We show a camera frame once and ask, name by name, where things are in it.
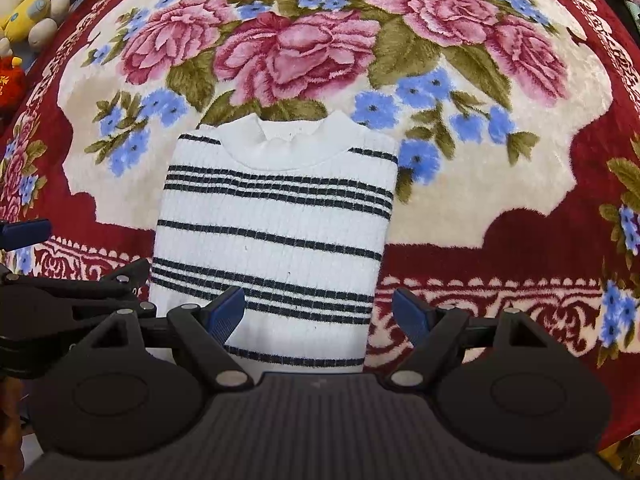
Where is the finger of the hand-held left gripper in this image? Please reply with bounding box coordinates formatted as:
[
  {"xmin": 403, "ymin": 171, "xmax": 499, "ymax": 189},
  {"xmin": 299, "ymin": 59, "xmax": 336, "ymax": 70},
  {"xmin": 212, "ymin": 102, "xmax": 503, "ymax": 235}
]
[
  {"xmin": 70, "ymin": 258, "xmax": 152, "ymax": 301},
  {"xmin": 0, "ymin": 218, "xmax": 53, "ymax": 251}
]

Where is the red orange plush toy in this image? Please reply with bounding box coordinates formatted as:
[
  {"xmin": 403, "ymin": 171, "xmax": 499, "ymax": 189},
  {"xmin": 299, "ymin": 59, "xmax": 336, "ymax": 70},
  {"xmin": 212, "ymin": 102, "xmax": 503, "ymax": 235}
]
[{"xmin": 0, "ymin": 37, "xmax": 27, "ymax": 111}]

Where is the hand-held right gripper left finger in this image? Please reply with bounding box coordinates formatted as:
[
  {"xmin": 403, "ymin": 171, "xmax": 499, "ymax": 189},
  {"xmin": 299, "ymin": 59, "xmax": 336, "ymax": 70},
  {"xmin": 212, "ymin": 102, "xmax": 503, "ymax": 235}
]
[{"xmin": 90, "ymin": 286, "xmax": 253, "ymax": 393}]

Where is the striped white sweater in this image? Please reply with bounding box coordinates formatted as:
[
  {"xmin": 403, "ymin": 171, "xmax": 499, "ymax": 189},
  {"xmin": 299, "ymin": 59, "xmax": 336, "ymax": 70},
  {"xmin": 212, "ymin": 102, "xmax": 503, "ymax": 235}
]
[{"xmin": 149, "ymin": 111, "xmax": 400, "ymax": 376}]

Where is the small yellow plush toy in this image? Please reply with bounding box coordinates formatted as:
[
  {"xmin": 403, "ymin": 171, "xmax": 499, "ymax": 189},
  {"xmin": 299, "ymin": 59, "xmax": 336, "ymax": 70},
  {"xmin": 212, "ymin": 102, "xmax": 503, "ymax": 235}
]
[{"xmin": 0, "ymin": 0, "xmax": 71, "ymax": 48}]

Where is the person's left hand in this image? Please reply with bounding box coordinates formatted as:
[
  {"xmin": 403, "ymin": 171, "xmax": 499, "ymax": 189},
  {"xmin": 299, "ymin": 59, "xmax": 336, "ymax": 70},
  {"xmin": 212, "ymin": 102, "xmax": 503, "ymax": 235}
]
[{"xmin": 0, "ymin": 375, "xmax": 26, "ymax": 480}]

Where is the black garment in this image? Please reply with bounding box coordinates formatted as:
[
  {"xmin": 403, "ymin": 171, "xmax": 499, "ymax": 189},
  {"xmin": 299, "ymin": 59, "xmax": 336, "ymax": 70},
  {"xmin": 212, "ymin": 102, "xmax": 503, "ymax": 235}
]
[{"xmin": 595, "ymin": 0, "xmax": 640, "ymax": 43}]

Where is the red floral blanket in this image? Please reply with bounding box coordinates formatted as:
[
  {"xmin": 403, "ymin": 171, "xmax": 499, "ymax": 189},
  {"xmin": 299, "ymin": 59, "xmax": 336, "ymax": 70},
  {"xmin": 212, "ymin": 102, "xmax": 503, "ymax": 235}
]
[{"xmin": 0, "ymin": 0, "xmax": 640, "ymax": 453}]

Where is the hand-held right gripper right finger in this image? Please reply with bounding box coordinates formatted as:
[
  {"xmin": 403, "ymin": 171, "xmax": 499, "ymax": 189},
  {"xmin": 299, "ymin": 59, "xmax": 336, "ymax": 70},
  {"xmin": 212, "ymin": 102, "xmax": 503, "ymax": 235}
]
[{"xmin": 385, "ymin": 287, "xmax": 548, "ymax": 393}]

